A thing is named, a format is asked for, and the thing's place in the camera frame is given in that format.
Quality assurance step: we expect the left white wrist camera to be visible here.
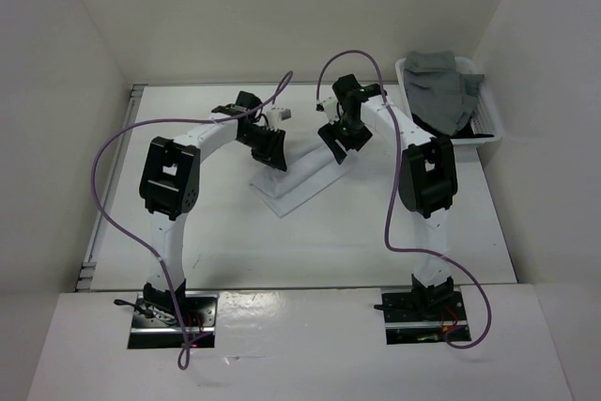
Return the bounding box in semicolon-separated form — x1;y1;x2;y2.
263;107;292;131

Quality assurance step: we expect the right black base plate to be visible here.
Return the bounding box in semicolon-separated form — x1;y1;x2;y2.
374;288;471;345

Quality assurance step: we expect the grey skirt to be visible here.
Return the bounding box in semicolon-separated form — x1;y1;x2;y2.
403;51;485;137

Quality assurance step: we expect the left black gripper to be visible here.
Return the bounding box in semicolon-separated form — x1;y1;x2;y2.
238;126;287;172

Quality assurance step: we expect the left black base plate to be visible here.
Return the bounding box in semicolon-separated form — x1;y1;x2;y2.
114;293;218;349

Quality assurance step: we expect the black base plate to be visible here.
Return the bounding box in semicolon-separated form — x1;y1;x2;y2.
374;288;471;345
114;293;218;349

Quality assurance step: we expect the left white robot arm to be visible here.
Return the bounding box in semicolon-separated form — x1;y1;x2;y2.
139;91;291;326

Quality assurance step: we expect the black skirt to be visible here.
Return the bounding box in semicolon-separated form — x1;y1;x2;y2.
411;114;496;146

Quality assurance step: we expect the white skirt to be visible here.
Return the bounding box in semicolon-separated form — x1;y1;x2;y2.
250;144;359;218

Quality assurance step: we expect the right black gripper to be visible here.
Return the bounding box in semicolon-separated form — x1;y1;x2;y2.
318;113;373;164

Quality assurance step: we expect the aluminium table edge rail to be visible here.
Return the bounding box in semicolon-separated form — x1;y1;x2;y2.
74;84;146;292

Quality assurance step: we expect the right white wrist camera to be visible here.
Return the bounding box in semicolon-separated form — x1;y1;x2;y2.
316;97;339;122

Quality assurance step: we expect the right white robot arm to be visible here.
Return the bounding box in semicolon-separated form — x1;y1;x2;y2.
316;74;458;319

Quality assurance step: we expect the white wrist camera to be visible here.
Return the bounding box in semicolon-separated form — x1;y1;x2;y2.
263;107;292;131
316;97;339;122

